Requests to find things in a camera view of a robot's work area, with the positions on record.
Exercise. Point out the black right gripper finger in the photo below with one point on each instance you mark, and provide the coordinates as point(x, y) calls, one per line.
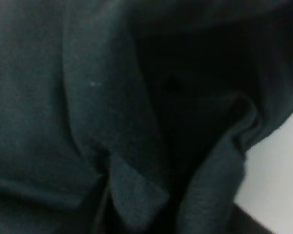
point(258, 221)

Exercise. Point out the black short sleeve shirt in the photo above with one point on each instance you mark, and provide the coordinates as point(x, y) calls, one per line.
point(135, 116)

